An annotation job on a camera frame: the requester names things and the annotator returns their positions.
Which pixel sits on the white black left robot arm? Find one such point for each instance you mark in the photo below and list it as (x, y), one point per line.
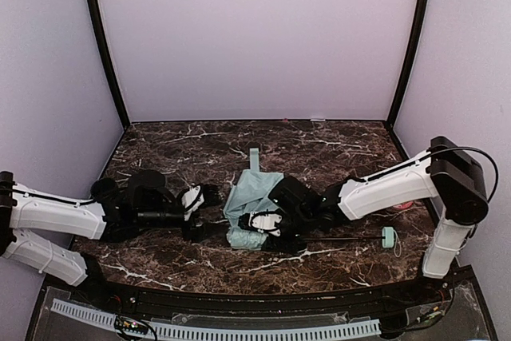
(111, 214)

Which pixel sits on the mint green folding umbrella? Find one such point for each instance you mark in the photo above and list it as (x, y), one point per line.
(256, 191)

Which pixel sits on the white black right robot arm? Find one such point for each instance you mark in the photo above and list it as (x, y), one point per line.
(446, 173)

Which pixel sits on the black mug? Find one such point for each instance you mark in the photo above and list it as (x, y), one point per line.
(104, 189)

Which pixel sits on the white slotted cable duct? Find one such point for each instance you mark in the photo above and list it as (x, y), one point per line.
(196, 327)

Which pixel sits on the black corner post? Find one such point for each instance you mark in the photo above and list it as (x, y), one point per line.
(408, 63)
(107, 62)

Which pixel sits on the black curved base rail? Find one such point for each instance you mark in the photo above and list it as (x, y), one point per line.
(458, 291)

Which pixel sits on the left black corner post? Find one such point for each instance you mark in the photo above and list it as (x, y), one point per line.
(107, 62)

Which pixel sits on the right black corner post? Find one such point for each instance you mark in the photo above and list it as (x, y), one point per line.
(408, 63)

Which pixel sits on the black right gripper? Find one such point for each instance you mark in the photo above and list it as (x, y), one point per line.
(264, 233)

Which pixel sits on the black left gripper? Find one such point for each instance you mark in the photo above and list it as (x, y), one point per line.
(192, 218)

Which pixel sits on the red white patterned bowl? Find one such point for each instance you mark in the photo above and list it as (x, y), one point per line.
(402, 206)

